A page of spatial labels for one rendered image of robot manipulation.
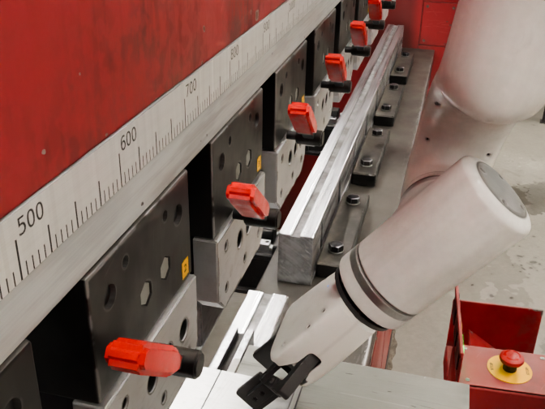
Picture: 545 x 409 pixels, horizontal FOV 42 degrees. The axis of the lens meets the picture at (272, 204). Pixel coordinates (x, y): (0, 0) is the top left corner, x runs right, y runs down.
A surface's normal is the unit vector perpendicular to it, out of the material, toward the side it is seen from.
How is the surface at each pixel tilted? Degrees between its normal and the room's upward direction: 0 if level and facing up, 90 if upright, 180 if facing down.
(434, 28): 90
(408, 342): 0
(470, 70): 88
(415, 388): 0
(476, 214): 79
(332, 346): 88
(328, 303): 46
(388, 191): 0
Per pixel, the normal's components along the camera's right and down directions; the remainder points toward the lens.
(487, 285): 0.02, -0.89
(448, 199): -0.72, -0.25
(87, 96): 0.97, 0.13
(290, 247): -0.26, 0.43
